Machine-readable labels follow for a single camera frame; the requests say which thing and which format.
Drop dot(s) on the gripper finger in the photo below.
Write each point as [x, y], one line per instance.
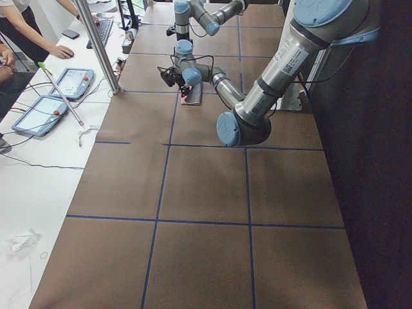
[184, 90]

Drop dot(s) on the pink towel with white edge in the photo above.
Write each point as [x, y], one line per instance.
[194, 97]

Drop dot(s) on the person forearm bare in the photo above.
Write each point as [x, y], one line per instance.
[14, 16]

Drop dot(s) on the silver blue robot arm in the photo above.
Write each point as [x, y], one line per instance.
[315, 26]
[185, 10]

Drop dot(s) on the person hand on mouse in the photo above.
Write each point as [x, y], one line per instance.
[62, 52]

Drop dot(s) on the small steel cylinder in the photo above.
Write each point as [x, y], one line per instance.
[130, 34]

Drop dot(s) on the black keyboard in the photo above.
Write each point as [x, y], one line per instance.
[104, 29]

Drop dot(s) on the far blue teach pendant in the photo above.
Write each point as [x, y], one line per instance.
[74, 82]

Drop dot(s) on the blue teach pendant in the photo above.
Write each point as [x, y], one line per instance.
[40, 118]
[74, 82]

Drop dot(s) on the purple smartphone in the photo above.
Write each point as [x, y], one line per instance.
[71, 34]

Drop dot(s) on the long thin metal rod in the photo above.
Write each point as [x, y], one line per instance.
[52, 80]

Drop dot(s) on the near blue teach pendant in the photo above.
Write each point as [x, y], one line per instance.
[40, 118]

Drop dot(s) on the crumpled white tissue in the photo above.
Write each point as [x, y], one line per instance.
[22, 241]

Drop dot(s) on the aluminium frame post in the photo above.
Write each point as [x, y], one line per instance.
[97, 45]

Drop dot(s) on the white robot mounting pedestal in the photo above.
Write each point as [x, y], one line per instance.
[291, 100]

